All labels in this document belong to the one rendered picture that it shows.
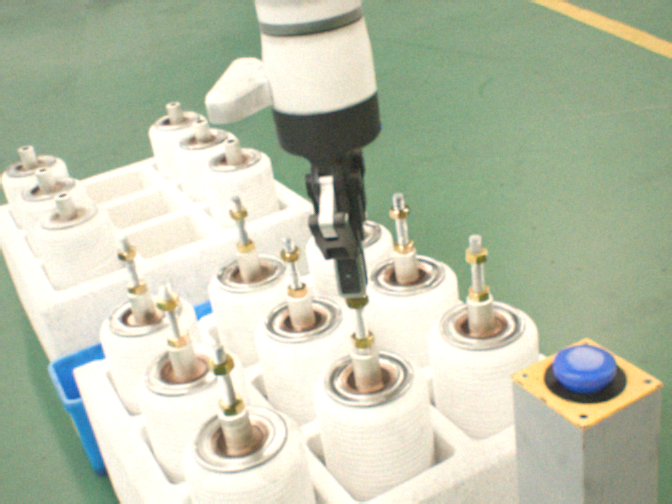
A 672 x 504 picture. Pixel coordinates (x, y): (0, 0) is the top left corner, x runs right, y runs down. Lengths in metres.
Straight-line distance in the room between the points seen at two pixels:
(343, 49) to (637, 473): 0.35
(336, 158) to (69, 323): 0.62
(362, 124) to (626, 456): 0.28
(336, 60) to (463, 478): 0.36
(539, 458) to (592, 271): 0.74
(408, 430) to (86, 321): 0.55
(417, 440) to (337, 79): 0.31
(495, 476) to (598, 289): 0.59
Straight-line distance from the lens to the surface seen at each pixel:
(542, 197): 1.57
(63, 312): 1.13
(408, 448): 0.72
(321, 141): 0.58
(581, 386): 0.59
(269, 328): 0.81
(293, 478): 0.68
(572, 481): 0.61
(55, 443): 1.19
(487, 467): 0.74
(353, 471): 0.73
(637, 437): 0.62
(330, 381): 0.73
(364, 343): 0.69
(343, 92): 0.58
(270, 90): 0.60
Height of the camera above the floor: 0.68
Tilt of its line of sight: 28 degrees down
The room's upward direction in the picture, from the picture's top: 9 degrees counter-clockwise
